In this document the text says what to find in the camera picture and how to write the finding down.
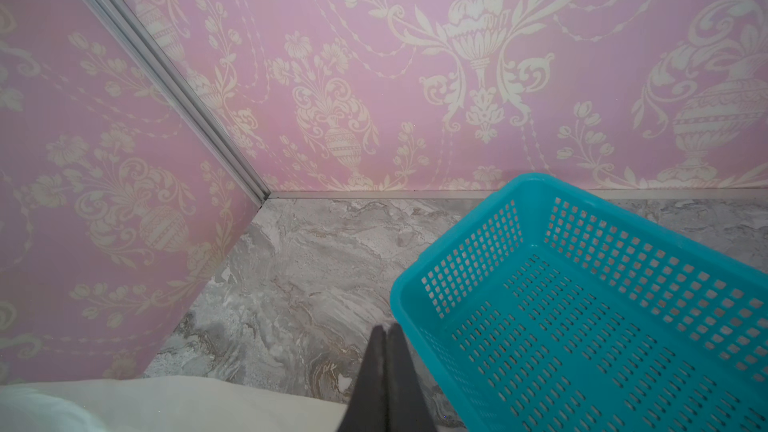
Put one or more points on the white plastic bag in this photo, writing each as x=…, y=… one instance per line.
x=175, y=403

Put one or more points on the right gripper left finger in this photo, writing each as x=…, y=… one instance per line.
x=367, y=408

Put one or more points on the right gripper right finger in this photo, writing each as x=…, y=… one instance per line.
x=406, y=409

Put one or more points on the teal plastic basket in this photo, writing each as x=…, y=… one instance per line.
x=548, y=308

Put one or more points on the left corner aluminium post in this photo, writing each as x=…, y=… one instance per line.
x=125, y=26

